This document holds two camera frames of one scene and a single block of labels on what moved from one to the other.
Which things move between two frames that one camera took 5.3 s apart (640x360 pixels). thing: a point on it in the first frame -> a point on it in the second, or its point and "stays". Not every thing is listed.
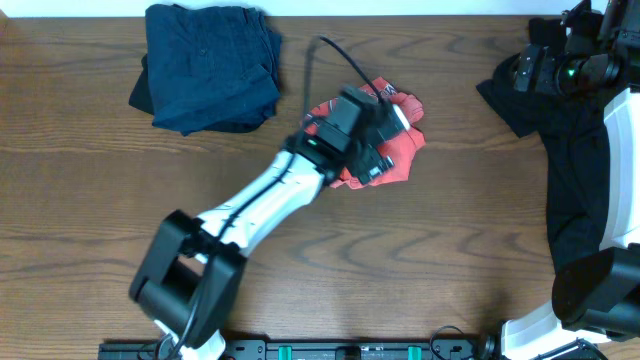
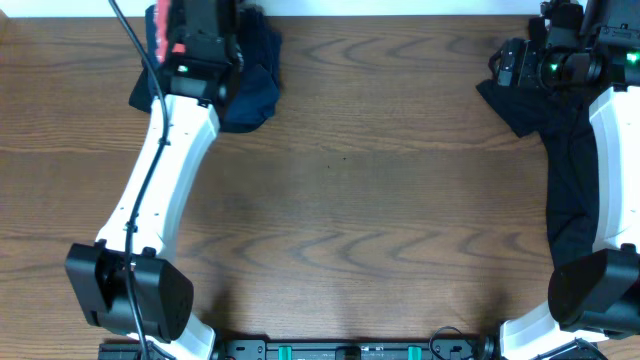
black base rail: (316, 349) stays
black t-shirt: (574, 128) stays
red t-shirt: (401, 146) -> (162, 19)
